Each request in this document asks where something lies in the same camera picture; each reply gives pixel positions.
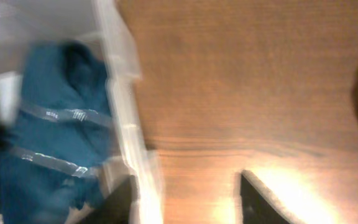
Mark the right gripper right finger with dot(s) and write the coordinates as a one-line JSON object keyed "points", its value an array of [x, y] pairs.
{"points": [[260, 205]]}

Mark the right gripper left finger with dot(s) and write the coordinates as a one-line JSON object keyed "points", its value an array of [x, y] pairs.
{"points": [[120, 207]]}

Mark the dark blue taped garment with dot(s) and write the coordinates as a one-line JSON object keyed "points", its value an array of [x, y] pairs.
{"points": [[61, 136]]}

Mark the clear plastic storage bin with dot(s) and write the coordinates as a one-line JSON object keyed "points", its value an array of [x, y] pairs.
{"points": [[99, 26]]}

